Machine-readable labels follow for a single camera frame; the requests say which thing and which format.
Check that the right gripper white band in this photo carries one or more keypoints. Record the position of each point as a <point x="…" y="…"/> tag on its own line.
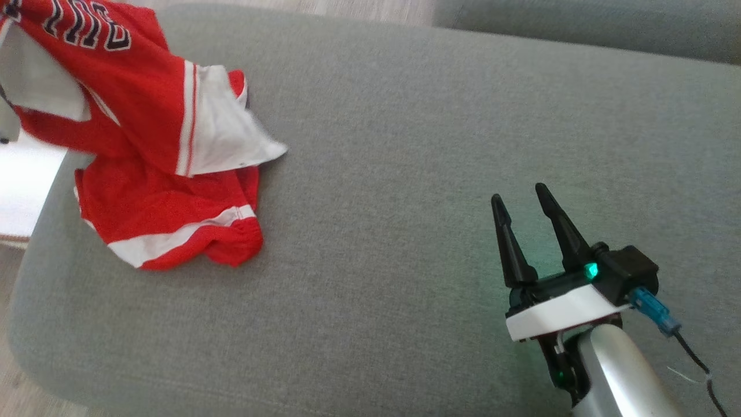
<point x="561" y="315"/>

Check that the red shorts with white band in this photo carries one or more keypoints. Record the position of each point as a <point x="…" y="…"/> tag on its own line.
<point x="162" y="202"/>

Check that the red basketball jersey with number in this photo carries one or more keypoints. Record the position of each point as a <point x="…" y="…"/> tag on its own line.
<point x="145" y="98"/>

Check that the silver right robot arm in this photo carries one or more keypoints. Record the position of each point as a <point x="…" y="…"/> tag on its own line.
<point x="619" y="376"/>

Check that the large grey sofa seat cushion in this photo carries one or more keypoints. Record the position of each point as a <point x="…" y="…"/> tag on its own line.
<point x="405" y="174"/>

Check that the small grey sofa cushion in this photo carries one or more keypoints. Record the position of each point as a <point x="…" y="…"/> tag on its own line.
<point x="579" y="23"/>

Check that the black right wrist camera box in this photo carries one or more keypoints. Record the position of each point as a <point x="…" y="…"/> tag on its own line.
<point x="631" y="269"/>

